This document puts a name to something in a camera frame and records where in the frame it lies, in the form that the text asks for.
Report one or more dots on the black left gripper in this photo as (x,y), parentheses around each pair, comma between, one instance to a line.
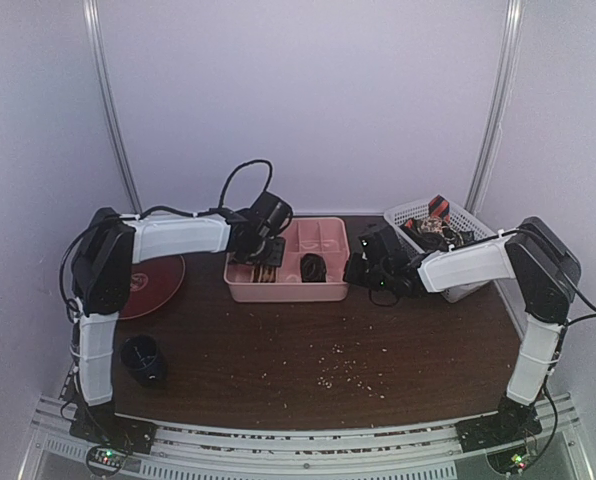
(277,258)

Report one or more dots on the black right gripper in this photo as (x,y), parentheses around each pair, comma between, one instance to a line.
(357,270)

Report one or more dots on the leopard print tie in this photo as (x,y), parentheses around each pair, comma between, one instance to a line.
(264,274)

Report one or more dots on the pink divided organizer box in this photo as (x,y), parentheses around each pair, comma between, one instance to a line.
(325,237)

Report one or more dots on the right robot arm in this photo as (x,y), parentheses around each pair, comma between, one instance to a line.
(547,274)

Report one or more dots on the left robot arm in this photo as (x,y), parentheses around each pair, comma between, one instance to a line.
(100,261)

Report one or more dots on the dark patterned ties pile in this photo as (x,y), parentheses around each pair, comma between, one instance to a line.
(435,234)

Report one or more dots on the rolled black tie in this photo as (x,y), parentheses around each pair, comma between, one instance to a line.
(313,268)

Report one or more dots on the red black striped tie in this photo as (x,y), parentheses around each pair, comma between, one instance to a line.
(440,208)

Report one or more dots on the red round plate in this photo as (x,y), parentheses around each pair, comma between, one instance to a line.
(153,283)

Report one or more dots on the dark blue cup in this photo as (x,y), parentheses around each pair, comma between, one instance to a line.
(143,359)

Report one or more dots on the right circuit board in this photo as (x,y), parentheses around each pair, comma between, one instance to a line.
(514,461)

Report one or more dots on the circuit board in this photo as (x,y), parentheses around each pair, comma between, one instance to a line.
(514,461)
(104,461)

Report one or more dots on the left circuit board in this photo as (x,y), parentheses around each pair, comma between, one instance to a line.
(104,461)

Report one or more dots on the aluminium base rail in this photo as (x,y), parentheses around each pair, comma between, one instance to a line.
(420,451)

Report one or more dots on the left aluminium corner post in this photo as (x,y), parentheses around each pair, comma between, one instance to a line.
(95,36)

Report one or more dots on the aluminium corner post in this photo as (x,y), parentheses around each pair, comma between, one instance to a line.
(95,36)
(503,86)

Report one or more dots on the right aluminium corner post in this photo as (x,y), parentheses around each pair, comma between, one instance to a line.
(503,86)

